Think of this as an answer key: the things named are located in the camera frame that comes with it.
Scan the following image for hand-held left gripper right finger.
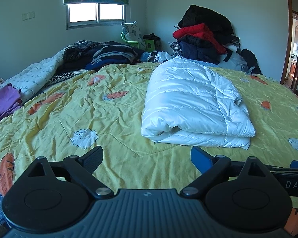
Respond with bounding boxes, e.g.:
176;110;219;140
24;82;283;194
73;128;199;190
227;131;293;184
179;146;274;198

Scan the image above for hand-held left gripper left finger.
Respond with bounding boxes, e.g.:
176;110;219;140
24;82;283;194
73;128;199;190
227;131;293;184
27;146;115;200

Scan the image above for white down jacket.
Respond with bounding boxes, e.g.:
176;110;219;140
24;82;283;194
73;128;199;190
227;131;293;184
141;57;256;150

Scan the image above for grey white clothes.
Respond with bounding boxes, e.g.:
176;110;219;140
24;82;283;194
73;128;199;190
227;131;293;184
223;33;240;55

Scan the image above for yellow printed blanket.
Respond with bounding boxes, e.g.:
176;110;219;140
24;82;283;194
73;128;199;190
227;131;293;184
0;61;298;228

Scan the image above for zebra print cloth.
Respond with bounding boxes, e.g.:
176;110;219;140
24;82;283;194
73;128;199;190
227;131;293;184
43;71;86;88

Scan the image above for blue garment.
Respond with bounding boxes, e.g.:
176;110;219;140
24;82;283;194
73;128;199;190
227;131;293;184
86;61;130;71

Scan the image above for light blue cloth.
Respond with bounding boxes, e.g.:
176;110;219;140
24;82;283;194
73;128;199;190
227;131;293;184
199;60;219;68

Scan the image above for white printed quilt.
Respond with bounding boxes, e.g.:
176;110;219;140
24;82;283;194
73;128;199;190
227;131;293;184
5;45;74;98

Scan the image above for clear plastic bag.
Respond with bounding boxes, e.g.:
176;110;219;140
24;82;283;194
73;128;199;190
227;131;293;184
219;51;249;72

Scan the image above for purple cloth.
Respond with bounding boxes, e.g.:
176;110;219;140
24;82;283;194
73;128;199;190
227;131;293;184
0;84;23;126

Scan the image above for black patterned cloth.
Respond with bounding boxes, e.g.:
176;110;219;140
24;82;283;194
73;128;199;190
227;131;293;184
63;40;100;63

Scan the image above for navy jacket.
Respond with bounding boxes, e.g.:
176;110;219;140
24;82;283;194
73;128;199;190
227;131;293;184
177;35;224;62

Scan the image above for black backpack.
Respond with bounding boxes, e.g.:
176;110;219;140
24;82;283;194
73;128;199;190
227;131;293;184
240;49;263;75

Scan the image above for black white plastic bag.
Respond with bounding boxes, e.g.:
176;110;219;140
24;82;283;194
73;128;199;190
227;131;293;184
141;51;172;63

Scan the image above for checkered cloth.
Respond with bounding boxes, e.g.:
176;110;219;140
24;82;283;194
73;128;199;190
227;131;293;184
168;42;183;58

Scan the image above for green plastic chair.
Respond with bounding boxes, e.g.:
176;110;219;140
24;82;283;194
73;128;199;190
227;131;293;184
121;32;156;51

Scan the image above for red jacket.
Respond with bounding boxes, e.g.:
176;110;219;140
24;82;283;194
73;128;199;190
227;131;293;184
173;23;227;54

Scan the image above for black garment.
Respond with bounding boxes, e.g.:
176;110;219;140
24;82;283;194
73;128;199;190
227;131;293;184
143;33;162;49

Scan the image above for floral pillow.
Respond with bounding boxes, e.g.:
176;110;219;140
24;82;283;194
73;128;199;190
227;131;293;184
121;22;147;50

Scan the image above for black coat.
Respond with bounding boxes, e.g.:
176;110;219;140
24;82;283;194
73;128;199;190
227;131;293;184
177;4;235;35

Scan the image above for window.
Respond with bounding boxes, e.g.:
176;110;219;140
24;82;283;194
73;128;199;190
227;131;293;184
66;3;127;30

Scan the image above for wooden door frame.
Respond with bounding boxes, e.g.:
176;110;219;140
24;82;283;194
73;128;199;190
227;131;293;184
279;0;298;92

